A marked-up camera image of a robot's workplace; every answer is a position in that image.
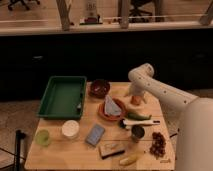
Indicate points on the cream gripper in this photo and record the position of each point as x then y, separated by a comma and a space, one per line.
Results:
136, 91

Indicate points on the black stand pole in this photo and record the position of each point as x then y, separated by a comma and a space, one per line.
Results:
19, 137

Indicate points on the green plastic tray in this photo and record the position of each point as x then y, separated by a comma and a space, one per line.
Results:
63, 98

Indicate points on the dark red bowl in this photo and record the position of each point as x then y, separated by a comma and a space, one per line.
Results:
99, 88

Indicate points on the bunch of dark grapes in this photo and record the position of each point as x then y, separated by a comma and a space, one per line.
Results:
158, 145

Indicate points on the wooden block eraser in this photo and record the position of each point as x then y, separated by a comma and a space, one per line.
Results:
111, 149

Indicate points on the orange plate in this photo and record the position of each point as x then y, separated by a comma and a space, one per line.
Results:
112, 117

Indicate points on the green cucumber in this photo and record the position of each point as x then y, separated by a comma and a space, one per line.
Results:
135, 116

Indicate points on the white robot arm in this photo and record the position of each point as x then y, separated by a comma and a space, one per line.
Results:
194, 146

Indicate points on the green plastic cup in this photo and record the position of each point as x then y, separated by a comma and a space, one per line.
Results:
42, 138

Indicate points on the grey folded cloth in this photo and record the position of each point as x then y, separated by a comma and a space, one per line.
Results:
111, 108

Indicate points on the orange apple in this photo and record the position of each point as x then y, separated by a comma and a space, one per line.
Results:
136, 100

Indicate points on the office chair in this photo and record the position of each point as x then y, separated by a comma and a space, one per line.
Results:
132, 10

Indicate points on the yellow banana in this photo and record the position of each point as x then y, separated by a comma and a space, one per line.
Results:
129, 160

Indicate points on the blue sponge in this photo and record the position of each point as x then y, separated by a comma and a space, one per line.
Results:
95, 135

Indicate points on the white paper cup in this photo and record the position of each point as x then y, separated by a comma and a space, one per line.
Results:
70, 129

